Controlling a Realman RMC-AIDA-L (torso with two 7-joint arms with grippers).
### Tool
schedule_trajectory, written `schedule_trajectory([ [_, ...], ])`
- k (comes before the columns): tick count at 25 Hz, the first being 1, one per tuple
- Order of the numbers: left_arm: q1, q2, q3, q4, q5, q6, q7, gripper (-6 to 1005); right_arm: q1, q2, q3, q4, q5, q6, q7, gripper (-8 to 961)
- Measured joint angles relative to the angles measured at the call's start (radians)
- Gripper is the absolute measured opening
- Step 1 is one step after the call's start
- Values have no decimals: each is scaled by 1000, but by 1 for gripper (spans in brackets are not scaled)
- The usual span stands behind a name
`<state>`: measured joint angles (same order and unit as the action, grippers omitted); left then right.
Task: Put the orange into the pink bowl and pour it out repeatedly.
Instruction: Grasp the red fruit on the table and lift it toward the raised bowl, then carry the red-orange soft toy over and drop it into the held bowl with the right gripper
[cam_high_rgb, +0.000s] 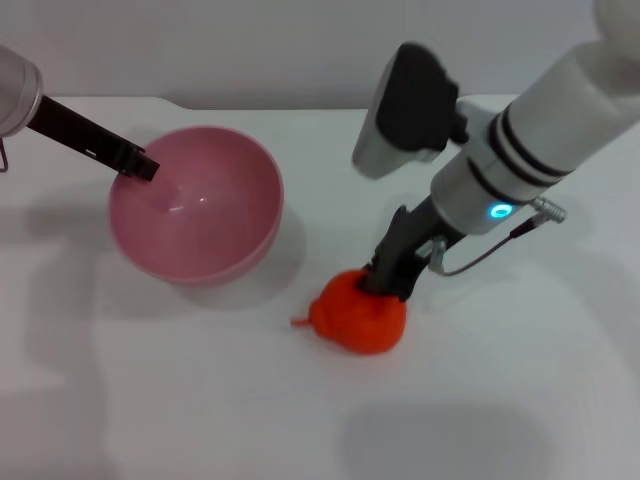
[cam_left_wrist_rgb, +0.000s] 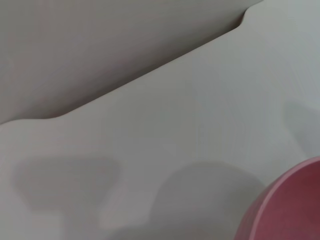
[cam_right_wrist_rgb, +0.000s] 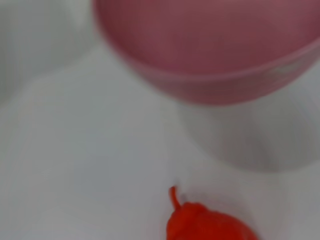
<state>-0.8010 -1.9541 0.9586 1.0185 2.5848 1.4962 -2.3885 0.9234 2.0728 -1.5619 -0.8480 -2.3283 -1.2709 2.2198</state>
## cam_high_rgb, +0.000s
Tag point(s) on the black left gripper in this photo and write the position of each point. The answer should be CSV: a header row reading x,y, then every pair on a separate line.
x,y
75,127

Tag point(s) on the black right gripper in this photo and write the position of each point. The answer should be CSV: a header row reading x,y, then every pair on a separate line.
x,y
415,235

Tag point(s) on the orange mandarin fruit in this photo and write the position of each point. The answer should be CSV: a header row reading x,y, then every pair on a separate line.
x,y
360,320

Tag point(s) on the pink plastic bowl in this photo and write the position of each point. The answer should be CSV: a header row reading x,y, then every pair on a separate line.
x,y
210,220

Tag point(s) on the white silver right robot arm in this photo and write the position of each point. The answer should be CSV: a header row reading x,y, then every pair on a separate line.
x,y
540,130

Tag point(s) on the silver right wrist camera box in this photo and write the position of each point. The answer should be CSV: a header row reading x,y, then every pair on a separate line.
x,y
415,105

